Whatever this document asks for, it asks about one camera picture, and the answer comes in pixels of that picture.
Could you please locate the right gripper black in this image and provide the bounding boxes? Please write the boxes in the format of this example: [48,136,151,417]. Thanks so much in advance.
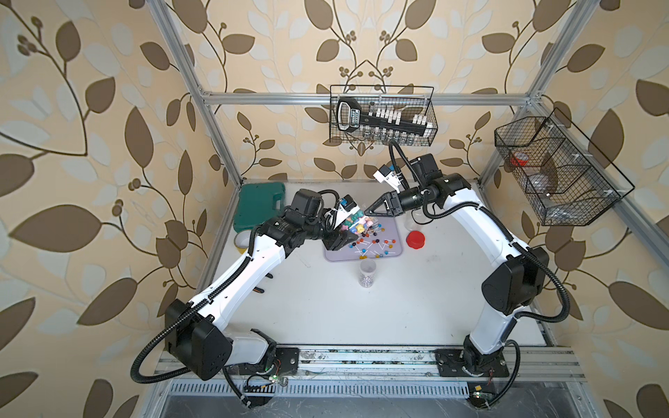
[365,185,427,219]

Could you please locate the clear jar colourful candies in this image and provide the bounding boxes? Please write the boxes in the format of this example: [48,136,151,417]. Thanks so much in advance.
[336,207,376,236]

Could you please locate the red jar lid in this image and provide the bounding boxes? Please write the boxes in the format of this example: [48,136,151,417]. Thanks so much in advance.
[406,231,426,249]

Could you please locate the clear jar dark beads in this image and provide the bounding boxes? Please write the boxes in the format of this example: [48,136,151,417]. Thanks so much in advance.
[358,259,377,288]

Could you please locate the clear candy jar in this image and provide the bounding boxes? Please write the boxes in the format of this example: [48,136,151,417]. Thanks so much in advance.
[405,209,430,231]

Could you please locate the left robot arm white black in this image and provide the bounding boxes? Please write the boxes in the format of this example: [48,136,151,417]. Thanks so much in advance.
[130,217,357,384]

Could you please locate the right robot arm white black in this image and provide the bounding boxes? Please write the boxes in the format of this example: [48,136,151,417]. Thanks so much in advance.
[365,174,571,376]

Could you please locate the lilac plastic tray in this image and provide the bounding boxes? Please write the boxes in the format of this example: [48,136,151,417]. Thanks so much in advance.
[324,210,402,262]

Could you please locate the pile of lollipops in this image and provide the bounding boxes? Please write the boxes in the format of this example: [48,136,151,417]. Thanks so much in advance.
[348,218,402,260]

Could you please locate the green plastic tool case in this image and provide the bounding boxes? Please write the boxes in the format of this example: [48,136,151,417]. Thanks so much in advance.
[233,182,286,233]

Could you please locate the orange black pliers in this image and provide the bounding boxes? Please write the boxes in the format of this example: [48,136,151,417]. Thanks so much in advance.
[253,273,274,294]

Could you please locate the red item in basket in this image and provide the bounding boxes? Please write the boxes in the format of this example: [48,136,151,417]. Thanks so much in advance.
[509,152,530,167]

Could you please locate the black socket set rail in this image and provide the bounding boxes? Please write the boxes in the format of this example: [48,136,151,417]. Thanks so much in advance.
[334,97,437,138]

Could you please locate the black wire basket centre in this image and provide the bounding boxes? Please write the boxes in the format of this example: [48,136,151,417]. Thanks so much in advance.
[329,85,438,147]

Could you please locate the black wire basket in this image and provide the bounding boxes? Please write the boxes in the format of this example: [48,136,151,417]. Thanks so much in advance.
[329,85,438,147]
[494,108,635,226]

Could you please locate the black wire basket right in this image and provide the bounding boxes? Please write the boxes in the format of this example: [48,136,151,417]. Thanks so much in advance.
[494,108,635,226]

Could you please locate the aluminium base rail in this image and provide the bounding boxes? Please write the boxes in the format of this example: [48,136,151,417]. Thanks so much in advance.
[152,344,586,382]

